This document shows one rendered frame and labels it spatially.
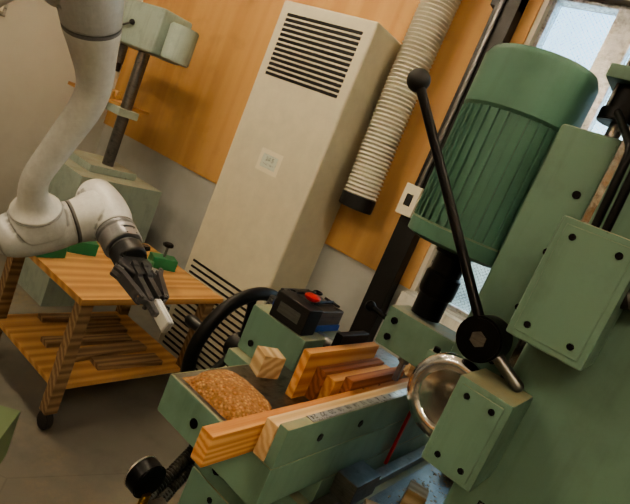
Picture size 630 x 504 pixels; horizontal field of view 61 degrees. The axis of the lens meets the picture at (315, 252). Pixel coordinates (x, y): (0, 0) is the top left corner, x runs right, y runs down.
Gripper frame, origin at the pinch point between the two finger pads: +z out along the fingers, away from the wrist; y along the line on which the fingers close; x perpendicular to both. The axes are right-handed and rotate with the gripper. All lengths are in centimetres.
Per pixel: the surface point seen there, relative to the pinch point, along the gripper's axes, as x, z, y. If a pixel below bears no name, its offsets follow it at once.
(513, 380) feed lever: -49, 54, -3
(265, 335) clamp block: -19.3, 21.7, 0.0
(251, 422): -28, 41, -25
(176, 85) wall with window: 24, -200, 125
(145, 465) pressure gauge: 3.1, 29.2, -15.8
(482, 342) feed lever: -50, 48, -5
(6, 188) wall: 133, -218, 75
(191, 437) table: -16.6, 35.6, -23.0
